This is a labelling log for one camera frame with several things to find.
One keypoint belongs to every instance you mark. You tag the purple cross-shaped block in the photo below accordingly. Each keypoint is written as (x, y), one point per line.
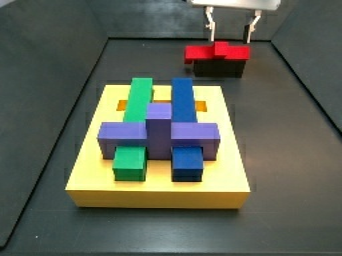
(159, 134)

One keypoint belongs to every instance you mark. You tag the blue rectangular bar block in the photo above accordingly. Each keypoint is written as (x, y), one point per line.
(187, 155)

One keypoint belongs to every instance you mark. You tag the yellow wooden base board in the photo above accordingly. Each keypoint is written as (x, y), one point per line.
(221, 189)

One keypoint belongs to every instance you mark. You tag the green rectangular bar block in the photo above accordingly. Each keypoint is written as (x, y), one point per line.
(129, 158)

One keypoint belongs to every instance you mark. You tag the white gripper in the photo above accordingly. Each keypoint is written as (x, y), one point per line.
(257, 5)

